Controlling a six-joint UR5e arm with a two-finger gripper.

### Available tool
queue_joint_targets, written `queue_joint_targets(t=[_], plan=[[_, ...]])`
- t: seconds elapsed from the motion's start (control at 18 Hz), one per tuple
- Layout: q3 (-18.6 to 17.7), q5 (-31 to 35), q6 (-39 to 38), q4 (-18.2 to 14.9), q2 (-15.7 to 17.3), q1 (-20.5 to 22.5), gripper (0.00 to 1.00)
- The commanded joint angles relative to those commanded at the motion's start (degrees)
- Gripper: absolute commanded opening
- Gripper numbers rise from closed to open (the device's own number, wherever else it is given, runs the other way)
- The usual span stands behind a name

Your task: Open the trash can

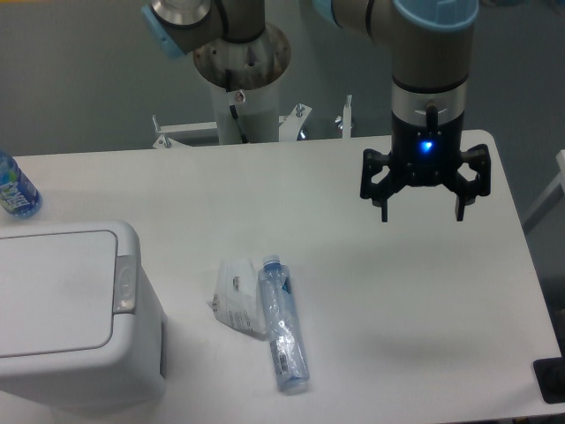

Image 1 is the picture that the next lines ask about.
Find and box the white plastic wrapper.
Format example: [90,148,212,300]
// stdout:
[209,259,267,340]

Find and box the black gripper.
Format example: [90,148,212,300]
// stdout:
[359,110,493,223]

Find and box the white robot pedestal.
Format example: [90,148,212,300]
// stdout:
[192,24,292,145]

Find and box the white push-lid trash can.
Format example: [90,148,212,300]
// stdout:
[1,221,167,409]

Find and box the white frame at right edge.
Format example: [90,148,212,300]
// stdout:
[522,149,564,234]

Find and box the black clamp at table edge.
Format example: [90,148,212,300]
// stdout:
[533,357,564,405]

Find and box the black cable on pedestal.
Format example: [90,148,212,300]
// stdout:
[224,68,249,145]

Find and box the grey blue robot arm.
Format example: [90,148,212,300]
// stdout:
[141,1,491,220]

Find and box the blue labelled water bottle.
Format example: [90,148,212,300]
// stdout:
[1,151,42,219]

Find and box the crushed clear plastic bottle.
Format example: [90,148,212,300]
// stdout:
[258,254,310,394]

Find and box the white metal base frame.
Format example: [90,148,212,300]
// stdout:
[152,94,354,149]

